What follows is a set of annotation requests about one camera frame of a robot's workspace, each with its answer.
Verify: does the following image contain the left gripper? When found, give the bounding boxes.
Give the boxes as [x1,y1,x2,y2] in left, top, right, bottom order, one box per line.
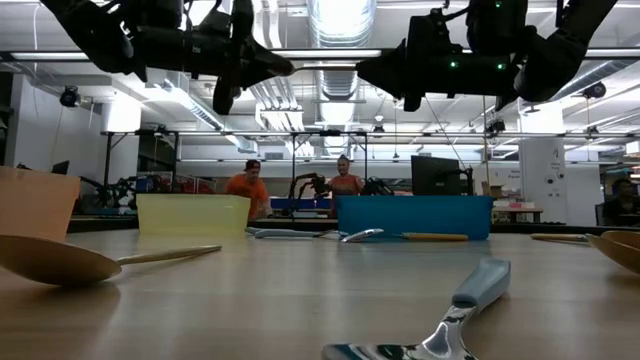
[132,0,295,115]

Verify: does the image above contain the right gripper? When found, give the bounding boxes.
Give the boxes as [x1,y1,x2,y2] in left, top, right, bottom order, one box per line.
[356,39,519,112]

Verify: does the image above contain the yellow-handled metal utensil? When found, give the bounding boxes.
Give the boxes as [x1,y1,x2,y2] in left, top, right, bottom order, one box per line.
[339,227,470,244]

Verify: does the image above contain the black computer monitor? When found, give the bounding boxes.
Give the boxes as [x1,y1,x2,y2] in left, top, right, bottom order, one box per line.
[410,155,475,197]

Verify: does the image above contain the person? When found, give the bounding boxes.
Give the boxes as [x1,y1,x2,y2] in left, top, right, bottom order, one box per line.
[324,153,366,220]
[601,177,640,227]
[223,158,274,221]

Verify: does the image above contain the red bin shelf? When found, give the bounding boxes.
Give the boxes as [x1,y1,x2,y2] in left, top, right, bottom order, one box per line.
[172,173,217,195]

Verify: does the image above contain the blue plastic bin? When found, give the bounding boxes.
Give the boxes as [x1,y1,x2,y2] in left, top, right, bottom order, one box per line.
[334,194,495,241]

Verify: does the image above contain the cardboard box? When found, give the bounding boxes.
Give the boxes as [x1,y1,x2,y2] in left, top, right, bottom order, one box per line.
[481,181,506,200]

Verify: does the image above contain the blue background bin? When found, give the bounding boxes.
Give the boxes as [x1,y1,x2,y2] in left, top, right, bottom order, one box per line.
[272,198,331,210]

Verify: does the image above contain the yellow plastic bin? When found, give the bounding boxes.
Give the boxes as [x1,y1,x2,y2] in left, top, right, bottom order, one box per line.
[136,193,252,236]

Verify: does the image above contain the background table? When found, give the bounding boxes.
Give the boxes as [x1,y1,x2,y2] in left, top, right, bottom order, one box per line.
[492,206,545,225]

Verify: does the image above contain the wooden spoon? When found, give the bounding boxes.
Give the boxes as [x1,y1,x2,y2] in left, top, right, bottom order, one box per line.
[0,233,224,288]
[585,233,640,275]
[601,229,640,249]
[529,232,590,245]

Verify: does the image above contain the storage shelf with bins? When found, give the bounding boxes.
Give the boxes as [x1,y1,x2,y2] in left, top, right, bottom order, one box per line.
[598,164,640,227]

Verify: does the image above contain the orange plastic bin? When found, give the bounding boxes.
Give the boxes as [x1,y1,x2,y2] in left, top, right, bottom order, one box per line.
[0,165,82,242]

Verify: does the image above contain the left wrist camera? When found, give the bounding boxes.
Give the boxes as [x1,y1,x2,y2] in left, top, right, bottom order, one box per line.
[197,7,235,35]

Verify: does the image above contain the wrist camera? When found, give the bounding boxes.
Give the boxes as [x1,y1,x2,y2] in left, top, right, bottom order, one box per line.
[407,8,465,52]
[197,7,235,35]

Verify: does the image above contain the silver ceiling duct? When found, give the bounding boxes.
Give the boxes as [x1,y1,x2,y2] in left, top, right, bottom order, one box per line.
[305,0,377,129]

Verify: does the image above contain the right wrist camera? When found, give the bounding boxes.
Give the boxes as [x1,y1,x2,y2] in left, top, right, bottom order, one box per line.
[407,8,465,52]

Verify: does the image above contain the hanging cable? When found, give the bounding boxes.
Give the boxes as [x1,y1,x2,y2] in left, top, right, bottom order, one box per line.
[479,97,490,197]

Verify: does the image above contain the black table edge rail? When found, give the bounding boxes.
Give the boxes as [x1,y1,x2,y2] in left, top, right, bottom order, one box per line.
[67,215,640,235]

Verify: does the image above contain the blue-handled metal spoon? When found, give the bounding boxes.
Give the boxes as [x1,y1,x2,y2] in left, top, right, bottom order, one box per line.
[320,257,512,360]

